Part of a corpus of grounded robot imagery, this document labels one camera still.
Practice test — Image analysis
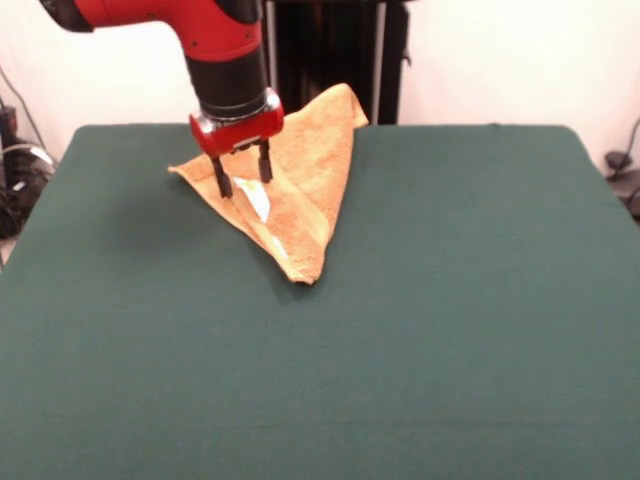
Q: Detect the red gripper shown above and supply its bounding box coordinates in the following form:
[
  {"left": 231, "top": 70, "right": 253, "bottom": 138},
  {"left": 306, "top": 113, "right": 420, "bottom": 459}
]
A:
[{"left": 188, "top": 87, "right": 285, "bottom": 200}]

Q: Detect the orange terry towel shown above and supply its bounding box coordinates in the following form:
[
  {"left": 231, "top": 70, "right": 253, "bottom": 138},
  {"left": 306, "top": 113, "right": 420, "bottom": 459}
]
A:
[{"left": 167, "top": 83, "right": 370, "bottom": 286}]

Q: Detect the dark green table cloth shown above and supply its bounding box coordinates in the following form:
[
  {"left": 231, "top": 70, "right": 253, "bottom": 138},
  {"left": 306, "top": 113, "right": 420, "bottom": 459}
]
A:
[{"left": 0, "top": 123, "right": 640, "bottom": 480}]

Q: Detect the black floor equipment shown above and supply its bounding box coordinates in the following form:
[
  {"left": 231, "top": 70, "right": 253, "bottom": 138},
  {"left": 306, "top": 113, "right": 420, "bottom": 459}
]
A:
[{"left": 0, "top": 102, "right": 56, "bottom": 241}]

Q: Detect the black round device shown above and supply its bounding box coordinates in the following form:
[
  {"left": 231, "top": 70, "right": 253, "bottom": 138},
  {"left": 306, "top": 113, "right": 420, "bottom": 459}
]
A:
[{"left": 603, "top": 149, "right": 640, "bottom": 219}]

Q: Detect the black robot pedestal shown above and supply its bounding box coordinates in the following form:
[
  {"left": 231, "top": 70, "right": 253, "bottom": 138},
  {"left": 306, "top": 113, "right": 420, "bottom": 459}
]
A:
[{"left": 262, "top": 0, "right": 414, "bottom": 126}]

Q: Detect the white cable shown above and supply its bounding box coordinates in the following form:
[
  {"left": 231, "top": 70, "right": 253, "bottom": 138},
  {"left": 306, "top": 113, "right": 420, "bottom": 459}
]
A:
[{"left": 0, "top": 142, "right": 54, "bottom": 169}]

